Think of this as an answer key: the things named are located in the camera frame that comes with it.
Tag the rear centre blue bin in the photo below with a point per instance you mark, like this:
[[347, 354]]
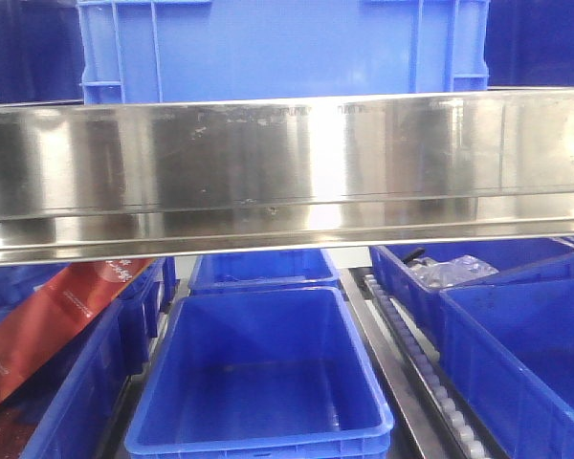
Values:
[[252, 271]]

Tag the blue bin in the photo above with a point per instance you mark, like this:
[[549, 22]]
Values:
[[64, 408], [518, 260], [278, 374], [252, 271], [509, 350]]

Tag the clear plastic bag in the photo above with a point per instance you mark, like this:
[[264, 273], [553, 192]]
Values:
[[436, 274]]

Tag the lower centre blue bin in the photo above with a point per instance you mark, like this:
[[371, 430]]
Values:
[[278, 374]]

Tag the large blue crate centre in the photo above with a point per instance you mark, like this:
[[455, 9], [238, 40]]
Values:
[[169, 51]]

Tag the white roller track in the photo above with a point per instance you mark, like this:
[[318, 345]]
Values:
[[453, 416]]

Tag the lower right blue bin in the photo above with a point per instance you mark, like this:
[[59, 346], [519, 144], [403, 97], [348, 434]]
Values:
[[509, 350]]

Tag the rear right blue bin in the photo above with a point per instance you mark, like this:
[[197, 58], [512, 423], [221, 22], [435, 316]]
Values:
[[518, 260]]

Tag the lower left blue bin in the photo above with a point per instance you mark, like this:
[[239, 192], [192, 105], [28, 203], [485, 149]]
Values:
[[64, 408]]

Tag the red cardboard box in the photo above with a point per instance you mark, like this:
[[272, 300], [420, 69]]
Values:
[[50, 318]]

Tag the stainless steel shelf front rail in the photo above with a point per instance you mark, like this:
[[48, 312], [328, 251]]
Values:
[[90, 182]]

